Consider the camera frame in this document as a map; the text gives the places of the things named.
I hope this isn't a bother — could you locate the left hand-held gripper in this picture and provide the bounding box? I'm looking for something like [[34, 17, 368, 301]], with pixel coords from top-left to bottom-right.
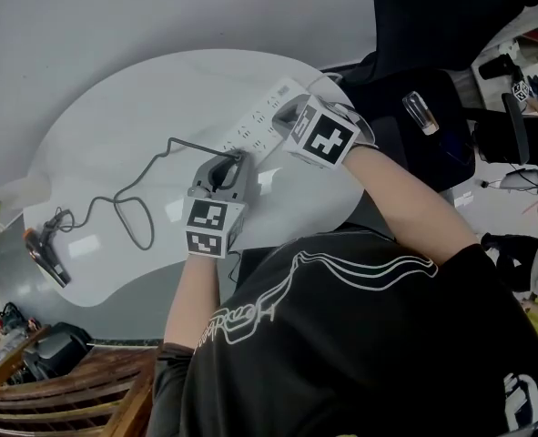
[[182, 151, 255, 259]]

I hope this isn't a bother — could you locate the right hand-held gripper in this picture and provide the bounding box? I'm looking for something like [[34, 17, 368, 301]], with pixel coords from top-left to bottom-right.
[[271, 93, 379, 170]]

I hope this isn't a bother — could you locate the black hair dryer cable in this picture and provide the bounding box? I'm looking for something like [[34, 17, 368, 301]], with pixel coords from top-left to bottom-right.
[[45, 137, 247, 251]]

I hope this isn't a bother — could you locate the white power strip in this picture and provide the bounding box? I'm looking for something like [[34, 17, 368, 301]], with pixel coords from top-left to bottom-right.
[[213, 77, 316, 168]]

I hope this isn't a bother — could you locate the black orange hair dryer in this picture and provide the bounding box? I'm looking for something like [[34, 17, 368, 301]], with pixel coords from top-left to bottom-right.
[[24, 211, 73, 290]]

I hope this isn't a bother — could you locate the person's right forearm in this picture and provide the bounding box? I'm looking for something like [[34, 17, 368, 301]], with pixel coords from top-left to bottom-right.
[[340, 145, 483, 266]]

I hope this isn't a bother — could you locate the person's left forearm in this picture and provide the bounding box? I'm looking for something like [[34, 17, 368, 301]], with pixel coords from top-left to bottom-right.
[[162, 255, 220, 351]]

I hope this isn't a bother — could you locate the black office chair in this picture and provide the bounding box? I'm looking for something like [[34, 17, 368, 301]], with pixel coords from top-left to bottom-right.
[[320, 52, 477, 195]]

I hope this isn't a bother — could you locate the clear plastic bottle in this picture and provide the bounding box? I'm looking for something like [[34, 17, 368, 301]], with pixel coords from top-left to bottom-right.
[[401, 90, 441, 137]]

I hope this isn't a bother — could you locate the black jacket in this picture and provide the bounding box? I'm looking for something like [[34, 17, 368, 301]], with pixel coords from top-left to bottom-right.
[[371, 0, 538, 70]]

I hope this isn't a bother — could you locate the black chair armrest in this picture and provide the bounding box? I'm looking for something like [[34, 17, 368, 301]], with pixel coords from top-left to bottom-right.
[[500, 91, 532, 167]]

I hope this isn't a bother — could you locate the grey chair base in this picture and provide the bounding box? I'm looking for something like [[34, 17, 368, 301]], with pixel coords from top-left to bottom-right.
[[498, 165, 538, 196]]

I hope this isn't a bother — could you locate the person's black printed t-shirt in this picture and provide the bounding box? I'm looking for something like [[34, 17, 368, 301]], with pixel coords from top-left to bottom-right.
[[147, 228, 538, 437]]

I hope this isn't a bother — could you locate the black cloth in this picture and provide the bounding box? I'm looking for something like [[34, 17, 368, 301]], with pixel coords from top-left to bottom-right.
[[480, 231, 538, 293]]

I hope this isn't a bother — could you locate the black bag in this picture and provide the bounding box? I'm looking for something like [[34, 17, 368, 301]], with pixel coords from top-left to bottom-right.
[[21, 320, 93, 381]]

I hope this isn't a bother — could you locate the brown wooden chair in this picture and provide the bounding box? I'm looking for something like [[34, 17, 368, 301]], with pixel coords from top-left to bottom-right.
[[0, 324, 163, 437]]

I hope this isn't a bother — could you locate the white power strip cable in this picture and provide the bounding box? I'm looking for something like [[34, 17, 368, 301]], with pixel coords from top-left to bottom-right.
[[305, 72, 343, 96]]

